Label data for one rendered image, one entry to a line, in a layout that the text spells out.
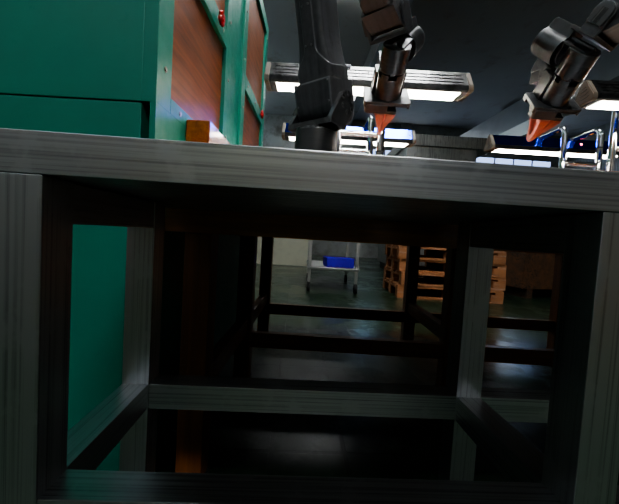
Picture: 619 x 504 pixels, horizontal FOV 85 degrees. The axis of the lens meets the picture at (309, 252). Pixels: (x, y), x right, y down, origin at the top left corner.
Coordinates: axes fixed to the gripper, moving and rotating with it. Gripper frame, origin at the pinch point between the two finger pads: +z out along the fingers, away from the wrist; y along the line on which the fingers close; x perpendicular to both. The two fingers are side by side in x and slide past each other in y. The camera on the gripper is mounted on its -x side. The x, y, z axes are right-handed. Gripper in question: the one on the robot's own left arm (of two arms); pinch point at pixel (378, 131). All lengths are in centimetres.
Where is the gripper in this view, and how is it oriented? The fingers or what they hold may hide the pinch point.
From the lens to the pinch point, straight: 90.2
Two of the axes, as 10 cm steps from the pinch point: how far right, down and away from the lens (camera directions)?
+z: -0.3, 6.1, 7.9
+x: -0.6, 7.9, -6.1
